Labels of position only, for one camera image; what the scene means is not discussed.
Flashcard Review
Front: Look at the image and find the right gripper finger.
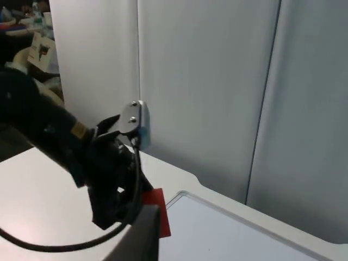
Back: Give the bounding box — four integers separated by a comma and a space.
102, 204, 161, 261

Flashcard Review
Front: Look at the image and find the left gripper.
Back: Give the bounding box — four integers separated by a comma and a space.
81, 114, 154, 231

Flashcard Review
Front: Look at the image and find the red cube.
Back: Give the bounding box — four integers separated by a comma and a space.
141, 188, 173, 239

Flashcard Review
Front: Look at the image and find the grey-framed whiteboard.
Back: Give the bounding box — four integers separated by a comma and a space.
158, 190, 348, 261

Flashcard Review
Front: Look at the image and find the cardboard box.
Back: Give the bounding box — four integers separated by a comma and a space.
26, 30, 56, 74

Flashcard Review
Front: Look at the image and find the black cable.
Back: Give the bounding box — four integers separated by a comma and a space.
0, 137, 142, 253

